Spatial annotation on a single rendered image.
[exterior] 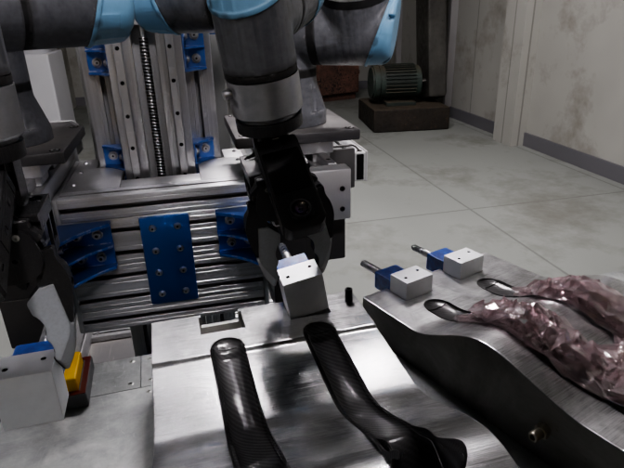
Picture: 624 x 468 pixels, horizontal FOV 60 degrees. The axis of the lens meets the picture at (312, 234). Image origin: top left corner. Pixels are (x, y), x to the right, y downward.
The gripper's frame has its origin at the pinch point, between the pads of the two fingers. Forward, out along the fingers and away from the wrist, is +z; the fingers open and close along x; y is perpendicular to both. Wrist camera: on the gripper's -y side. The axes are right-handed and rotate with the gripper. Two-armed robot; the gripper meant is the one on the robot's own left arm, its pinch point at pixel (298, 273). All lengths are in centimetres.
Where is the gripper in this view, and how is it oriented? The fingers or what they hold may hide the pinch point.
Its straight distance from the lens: 66.6
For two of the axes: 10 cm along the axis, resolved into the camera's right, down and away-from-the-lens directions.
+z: 1.2, 8.3, 5.4
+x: -9.5, 2.5, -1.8
